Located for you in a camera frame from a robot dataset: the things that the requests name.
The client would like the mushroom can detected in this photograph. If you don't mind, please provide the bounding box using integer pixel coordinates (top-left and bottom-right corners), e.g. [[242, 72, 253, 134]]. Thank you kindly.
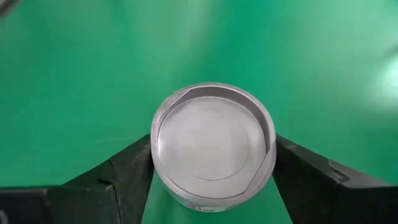
[[150, 82, 277, 213]]

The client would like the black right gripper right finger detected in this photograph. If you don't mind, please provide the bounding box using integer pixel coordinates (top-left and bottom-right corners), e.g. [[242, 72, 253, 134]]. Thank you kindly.
[[272, 134, 382, 224]]

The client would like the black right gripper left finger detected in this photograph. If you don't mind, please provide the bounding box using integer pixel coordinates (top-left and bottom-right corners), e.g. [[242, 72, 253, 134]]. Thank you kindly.
[[46, 134, 155, 224]]

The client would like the green table mat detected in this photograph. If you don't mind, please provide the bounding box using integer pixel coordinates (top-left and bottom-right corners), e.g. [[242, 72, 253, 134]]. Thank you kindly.
[[0, 0, 398, 224]]

